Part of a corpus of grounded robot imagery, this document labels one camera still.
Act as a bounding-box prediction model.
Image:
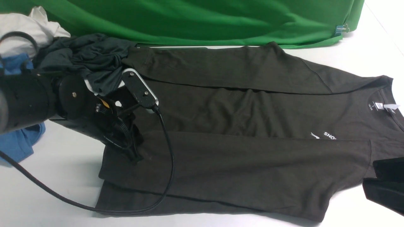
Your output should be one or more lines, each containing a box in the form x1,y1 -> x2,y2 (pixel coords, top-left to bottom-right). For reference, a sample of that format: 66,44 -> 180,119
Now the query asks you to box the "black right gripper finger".
362,178 -> 404,216
373,158 -> 404,182

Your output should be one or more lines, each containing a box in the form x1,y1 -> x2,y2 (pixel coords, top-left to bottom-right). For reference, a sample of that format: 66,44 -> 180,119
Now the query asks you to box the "dark gray long-sleeved shirt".
95,42 -> 404,222

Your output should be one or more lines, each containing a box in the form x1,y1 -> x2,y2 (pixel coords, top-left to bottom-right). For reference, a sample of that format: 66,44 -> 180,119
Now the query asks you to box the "black left camera cable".
0,32 -> 175,215

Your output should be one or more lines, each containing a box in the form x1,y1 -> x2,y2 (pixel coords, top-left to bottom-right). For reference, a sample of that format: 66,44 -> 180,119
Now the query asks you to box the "blue crumpled shirt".
0,53 -> 46,162

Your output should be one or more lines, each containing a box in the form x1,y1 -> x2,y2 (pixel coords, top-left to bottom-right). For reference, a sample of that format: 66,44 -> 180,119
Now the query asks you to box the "white crumpled cloth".
0,6 -> 71,58

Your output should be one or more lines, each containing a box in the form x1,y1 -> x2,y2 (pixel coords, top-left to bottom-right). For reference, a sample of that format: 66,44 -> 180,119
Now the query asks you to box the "dark teal crumpled shirt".
33,33 -> 137,95

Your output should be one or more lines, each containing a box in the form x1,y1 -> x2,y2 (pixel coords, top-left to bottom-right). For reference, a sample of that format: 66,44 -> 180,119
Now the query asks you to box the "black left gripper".
52,74 -> 144,165

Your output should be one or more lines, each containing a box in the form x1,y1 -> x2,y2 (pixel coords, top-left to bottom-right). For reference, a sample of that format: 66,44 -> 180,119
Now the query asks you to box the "blue binder clip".
334,24 -> 350,37

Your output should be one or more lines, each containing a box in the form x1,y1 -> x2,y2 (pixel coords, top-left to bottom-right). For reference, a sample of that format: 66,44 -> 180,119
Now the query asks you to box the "green backdrop cloth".
1,0 -> 365,49

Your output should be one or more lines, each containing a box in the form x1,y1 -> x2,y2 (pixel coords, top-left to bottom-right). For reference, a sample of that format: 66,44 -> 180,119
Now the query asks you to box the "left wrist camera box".
122,68 -> 159,109

